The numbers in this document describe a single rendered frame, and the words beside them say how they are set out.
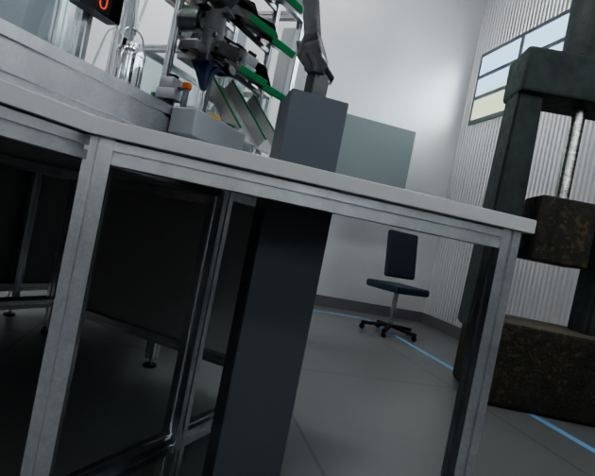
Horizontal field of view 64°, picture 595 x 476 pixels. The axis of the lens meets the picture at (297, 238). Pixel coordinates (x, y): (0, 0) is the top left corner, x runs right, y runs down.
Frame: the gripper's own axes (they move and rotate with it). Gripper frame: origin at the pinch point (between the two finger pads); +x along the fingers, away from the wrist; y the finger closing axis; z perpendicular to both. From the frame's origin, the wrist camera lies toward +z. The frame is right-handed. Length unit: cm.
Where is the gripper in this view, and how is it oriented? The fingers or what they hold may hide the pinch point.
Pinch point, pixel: (205, 77)
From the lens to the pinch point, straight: 136.2
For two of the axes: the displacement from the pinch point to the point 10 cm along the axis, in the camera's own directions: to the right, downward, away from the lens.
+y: 4.0, 0.8, 9.1
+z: 9.0, 1.6, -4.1
